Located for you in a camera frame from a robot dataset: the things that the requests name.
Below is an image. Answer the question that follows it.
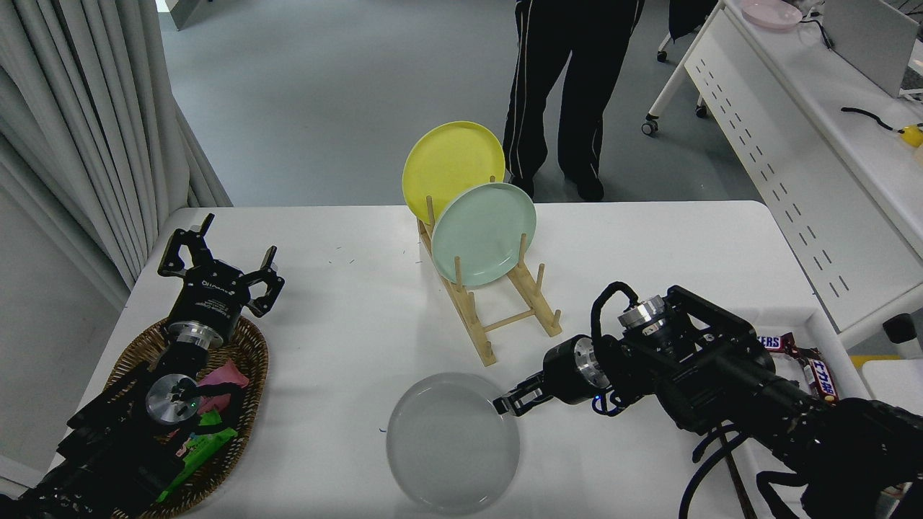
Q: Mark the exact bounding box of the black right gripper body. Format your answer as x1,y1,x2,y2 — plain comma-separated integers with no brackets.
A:
542,335,598,405

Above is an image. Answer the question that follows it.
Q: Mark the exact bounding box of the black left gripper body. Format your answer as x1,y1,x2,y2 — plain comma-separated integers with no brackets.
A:
169,261,253,340

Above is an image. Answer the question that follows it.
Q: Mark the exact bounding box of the grey plate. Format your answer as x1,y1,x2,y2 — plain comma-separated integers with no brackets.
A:
386,372,521,515

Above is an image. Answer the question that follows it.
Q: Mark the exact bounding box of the wooden plate rack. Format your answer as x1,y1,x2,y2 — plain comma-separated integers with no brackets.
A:
417,175,564,367

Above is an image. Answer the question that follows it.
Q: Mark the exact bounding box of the mint green plate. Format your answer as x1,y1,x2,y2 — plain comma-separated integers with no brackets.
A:
431,182,538,288

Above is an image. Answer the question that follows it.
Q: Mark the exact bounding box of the yellow plate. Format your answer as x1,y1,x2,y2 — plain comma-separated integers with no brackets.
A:
402,120,506,226

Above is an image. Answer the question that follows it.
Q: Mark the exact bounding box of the pink plate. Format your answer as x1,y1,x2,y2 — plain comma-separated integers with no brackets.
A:
741,0,803,30

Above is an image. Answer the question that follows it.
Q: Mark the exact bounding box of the brown wicker basket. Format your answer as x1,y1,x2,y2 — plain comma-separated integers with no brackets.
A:
105,315,269,519

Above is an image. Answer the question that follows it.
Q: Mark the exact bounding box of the pink snack packet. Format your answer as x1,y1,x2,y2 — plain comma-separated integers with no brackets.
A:
195,358,251,397

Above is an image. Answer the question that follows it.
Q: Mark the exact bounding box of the green snack packet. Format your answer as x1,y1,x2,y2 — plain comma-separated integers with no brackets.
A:
155,409,239,503

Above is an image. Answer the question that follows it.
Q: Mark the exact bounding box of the grey curtain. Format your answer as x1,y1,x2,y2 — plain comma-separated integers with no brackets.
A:
0,0,233,309

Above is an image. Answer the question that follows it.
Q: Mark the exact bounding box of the white tray with dark edge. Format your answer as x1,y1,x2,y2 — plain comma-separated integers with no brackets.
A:
710,310,873,519

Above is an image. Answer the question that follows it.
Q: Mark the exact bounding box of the person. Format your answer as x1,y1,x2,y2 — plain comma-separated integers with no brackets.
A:
503,0,646,203

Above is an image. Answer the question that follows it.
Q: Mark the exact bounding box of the white desk with slotted panel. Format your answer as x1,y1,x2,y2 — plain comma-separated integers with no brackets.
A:
642,0,923,350

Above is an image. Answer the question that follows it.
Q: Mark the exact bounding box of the small white side table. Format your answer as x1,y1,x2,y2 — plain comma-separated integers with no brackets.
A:
862,359,923,408

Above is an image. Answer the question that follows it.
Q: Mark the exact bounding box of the wheeled chair with black cloth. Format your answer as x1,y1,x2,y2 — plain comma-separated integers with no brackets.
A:
655,0,720,63

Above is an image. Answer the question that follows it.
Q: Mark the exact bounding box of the grey laptop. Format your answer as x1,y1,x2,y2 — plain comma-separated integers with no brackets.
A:
822,0,923,99

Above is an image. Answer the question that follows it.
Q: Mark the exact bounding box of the black cable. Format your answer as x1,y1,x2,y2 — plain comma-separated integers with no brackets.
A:
842,107,906,135

